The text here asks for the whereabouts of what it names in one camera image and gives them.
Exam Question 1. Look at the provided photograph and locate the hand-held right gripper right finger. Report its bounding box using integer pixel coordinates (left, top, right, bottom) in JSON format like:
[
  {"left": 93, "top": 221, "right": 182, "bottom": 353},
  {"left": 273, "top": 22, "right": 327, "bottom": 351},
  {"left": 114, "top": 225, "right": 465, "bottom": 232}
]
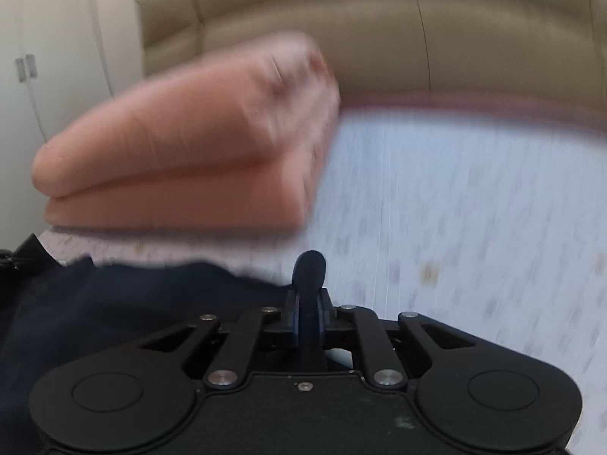
[{"left": 308, "top": 288, "right": 481, "bottom": 390}]

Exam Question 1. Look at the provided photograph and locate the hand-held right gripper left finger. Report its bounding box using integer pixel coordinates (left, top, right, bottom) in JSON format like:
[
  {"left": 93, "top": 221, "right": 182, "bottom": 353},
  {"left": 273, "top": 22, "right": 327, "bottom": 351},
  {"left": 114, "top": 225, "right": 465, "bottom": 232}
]
[{"left": 137, "top": 288, "right": 310, "bottom": 390}]

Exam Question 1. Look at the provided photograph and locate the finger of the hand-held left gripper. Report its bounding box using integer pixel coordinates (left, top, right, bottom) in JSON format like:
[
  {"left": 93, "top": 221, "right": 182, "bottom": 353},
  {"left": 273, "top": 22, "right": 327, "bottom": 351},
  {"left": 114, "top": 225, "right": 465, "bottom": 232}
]
[{"left": 0, "top": 248, "right": 24, "bottom": 272}]

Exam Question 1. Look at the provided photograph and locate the navy striped-sleeve hoodie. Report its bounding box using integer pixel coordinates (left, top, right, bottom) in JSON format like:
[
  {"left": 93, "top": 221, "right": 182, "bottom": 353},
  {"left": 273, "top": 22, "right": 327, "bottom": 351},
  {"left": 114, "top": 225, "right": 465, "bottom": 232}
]
[{"left": 0, "top": 233, "right": 329, "bottom": 455}]

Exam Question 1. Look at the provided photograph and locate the floral white quilt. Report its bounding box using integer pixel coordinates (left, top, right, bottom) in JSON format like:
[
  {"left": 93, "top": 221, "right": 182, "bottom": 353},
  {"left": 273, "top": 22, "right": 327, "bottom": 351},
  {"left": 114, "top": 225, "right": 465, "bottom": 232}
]
[{"left": 40, "top": 108, "right": 607, "bottom": 455}]

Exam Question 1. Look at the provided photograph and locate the pink folded blanket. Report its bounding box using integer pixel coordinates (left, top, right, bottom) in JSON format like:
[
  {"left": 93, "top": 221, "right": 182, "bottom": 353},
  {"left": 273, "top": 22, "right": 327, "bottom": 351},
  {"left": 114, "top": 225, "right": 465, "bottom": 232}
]
[
  {"left": 44, "top": 144, "right": 330, "bottom": 235},
  {"left": 32, "top": 31, "right": 342, "bottom": 197}
]

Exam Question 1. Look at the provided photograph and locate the white wardrobe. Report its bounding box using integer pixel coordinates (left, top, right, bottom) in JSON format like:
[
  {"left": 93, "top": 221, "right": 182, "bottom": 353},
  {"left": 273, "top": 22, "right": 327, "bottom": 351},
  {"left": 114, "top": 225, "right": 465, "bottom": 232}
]
[{"left": 0, "top": 0, "right": 145, "bottom": 235}]

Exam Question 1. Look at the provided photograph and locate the beige padded headboard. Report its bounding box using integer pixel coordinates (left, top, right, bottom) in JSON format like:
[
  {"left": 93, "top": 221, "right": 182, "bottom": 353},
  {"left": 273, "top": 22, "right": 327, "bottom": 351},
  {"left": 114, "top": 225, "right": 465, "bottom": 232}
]
[{"left": 132, "top": 0, "right": 607, "bottom": 107}]

